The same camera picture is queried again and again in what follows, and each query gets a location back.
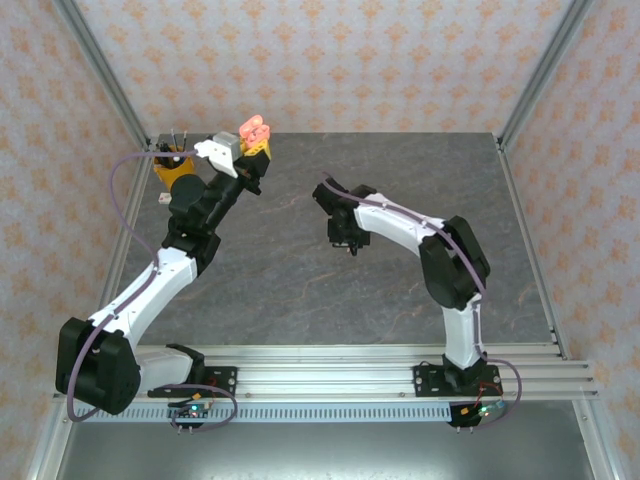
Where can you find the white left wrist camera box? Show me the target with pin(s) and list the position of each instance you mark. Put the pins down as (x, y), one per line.
(220, 152)

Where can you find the small green circuit board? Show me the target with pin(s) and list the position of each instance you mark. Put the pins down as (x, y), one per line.
(482, 411)
(194, 410)

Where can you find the aluminium table edge rail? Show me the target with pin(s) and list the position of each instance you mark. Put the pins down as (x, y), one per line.
(325, 351)

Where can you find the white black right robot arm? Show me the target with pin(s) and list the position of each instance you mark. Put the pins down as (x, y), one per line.
(400, 222)

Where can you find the aluminium side rail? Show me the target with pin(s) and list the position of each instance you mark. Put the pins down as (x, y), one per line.
(127, 215)
(532, 245)

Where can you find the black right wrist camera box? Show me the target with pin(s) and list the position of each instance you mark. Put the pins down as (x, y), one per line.
(325, 196)

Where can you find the white staple box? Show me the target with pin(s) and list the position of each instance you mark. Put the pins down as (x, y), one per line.
(163, 198)

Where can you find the yellow metal pen bucket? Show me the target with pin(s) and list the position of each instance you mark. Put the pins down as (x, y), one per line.
(167, 172)

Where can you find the aluminium base beam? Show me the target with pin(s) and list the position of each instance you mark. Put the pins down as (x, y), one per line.
(325, 380)

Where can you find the aluminium frame post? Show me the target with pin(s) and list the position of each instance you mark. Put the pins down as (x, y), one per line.
(100, 70)
(545, 70)

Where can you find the black pen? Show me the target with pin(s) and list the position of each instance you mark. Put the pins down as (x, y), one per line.
(163, 151)

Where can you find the pink earbud charging case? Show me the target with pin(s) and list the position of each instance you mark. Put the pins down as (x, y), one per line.
(252, 127)

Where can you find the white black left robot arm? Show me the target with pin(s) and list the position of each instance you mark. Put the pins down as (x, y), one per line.
(160, 280)

